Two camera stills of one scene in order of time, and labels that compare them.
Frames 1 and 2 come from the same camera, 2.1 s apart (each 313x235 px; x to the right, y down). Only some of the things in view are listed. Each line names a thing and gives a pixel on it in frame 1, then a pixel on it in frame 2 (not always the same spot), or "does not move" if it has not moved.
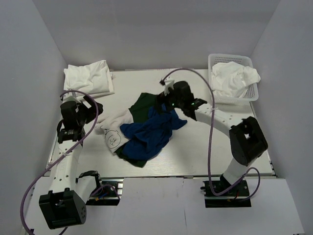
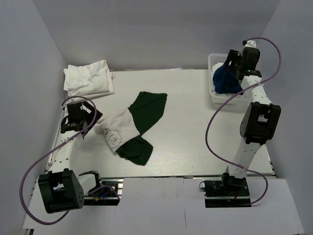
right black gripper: (162, 99) -> (233, 55)
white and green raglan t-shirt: (115, 138) does not move
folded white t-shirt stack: (94, 78) does not move
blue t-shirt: (147, 137) -> (226, 81)
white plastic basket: (252, 94) does not move
